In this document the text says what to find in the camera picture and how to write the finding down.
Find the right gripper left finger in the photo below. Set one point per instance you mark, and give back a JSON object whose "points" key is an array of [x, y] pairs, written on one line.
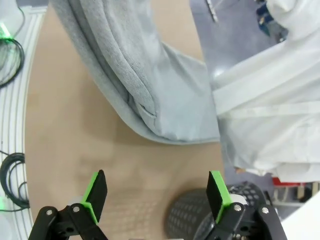
{"points": [[97, 197]]}

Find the aluminium frame rail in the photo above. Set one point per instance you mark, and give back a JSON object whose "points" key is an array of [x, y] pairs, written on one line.
{"points": [[15, 125]]}

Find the black perforated plastic basket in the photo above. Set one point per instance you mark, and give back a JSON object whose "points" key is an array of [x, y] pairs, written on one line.
{"points": [[185, 212]]}

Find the person in white shirt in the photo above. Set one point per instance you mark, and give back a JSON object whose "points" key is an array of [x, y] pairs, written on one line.
{"points": [[270, 100]]}

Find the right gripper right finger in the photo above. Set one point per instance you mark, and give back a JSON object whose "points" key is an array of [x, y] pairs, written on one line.
{"points": [[216, 197]]}

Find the grey training pants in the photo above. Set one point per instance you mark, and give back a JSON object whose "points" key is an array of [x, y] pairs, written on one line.
{"points": [[162, 87]]}

